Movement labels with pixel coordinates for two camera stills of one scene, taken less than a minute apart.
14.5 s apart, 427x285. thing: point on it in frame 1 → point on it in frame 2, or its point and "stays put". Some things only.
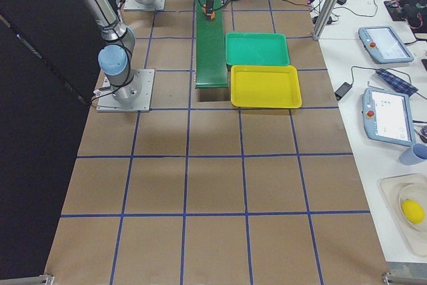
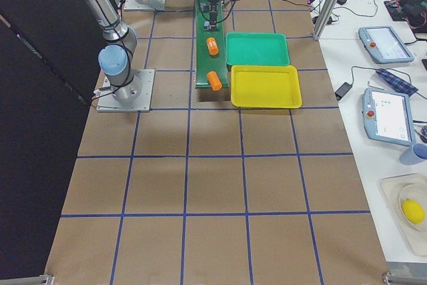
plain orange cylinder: (213, 15) → (214, 81)
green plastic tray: (256, 49) stays put
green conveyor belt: (211, 58) stays put
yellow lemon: (413, 211) stays put
